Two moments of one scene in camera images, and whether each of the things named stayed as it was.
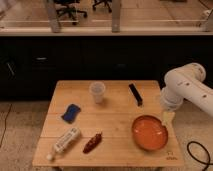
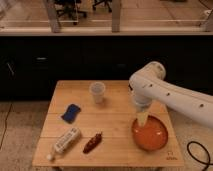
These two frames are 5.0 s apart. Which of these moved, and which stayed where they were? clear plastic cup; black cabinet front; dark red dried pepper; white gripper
Moved: white gripper
Stayed: dark red dried pepper; black cabinet front; clear plastic cup
